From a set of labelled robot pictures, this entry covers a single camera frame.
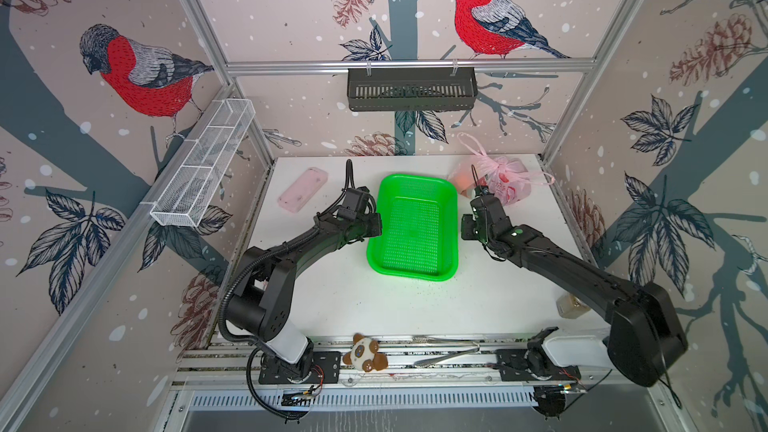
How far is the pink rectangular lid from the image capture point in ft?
3.54

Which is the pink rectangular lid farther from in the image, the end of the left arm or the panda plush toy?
the panda plush toy

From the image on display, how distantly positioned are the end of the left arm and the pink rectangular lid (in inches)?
14.8

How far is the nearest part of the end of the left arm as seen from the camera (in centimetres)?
67

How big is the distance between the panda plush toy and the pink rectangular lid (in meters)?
0.51

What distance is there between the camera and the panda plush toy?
29.1 inches

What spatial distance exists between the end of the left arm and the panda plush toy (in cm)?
27
